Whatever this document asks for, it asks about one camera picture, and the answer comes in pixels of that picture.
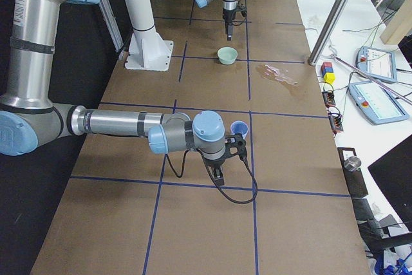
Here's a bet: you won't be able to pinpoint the orange black power board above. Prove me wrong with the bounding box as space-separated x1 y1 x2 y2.
322 90 335 107

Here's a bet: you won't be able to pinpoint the red blue yellow blocks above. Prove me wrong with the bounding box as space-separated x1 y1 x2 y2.
321 62 335 84

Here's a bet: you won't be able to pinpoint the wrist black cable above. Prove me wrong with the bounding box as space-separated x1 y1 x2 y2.
165 149 258 205
233 0 248 27

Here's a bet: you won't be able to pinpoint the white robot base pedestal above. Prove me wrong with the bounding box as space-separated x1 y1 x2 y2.
125 0 174 71

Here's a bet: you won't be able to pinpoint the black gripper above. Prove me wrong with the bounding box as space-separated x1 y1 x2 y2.
223 8 235 41
203 157 226 186

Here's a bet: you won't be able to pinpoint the far teach pendant tablet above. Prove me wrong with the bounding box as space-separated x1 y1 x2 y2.
355 46 397 83

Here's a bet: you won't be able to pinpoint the near teach pendant tablet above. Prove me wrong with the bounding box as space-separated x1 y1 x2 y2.
348 82 409 125

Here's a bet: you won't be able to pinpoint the teach pendant tablet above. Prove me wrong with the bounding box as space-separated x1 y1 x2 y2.
348 82 409 125
355 46 397 83

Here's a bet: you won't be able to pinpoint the black bracket strip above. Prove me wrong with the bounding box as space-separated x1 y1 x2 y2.
337 147 368 198

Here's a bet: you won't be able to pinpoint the aluminium frame post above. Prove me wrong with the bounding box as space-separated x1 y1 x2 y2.
308 0 348 66

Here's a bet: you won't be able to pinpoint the mint green bowl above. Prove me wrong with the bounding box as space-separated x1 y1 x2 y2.
217 46 238 65

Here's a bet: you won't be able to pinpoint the steel cylinder cup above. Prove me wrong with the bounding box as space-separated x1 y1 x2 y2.
344 156 362 172

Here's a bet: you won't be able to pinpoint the light blue paper cup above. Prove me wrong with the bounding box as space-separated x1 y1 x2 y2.
230 120 249 139

